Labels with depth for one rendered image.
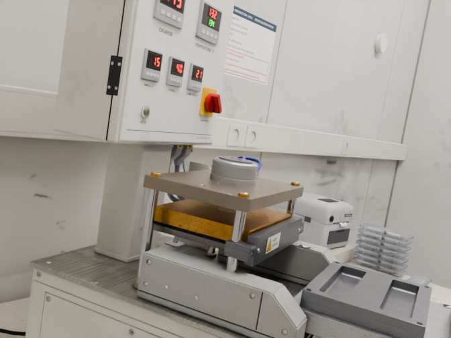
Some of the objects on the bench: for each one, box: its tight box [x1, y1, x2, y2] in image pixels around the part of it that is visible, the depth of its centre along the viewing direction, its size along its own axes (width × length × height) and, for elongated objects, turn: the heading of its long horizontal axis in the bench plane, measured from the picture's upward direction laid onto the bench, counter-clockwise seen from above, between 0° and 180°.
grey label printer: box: [276, 192, 354, 249], centre depth 186 cm, size 25×20×17 cm
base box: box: [25, 268, 313, 338], centre depth 88 cm, size 54×38×17 cm
